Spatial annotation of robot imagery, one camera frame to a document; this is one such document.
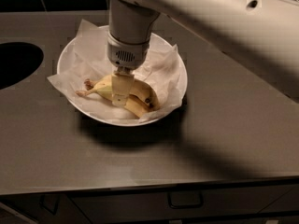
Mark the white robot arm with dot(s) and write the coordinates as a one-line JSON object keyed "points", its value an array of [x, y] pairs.
{"points": [[262, 35]]}

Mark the yellow banana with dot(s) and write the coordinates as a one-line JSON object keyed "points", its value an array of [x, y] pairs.
{"points": [[136, 107], [140, 90]]}

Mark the white ceramic bowl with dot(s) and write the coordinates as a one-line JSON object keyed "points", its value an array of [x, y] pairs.
{"points": [[67, 55]]}

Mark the white crumpled paper liner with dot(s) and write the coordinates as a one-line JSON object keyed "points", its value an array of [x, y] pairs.
{"points": [[90, 52]]}

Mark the black left cabinet handle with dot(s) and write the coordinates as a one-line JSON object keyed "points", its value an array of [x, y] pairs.
{"points": [[50, 202]]}

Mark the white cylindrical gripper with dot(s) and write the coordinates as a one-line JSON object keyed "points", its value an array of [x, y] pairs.
{"points": [[127, 54]]}

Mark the black drawer handle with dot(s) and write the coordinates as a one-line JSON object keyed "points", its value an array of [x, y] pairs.
{"points": [[185, 199]]}

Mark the grey cabinet drawer front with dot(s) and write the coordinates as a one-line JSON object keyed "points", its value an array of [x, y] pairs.
{"points": [[203, 203]]}

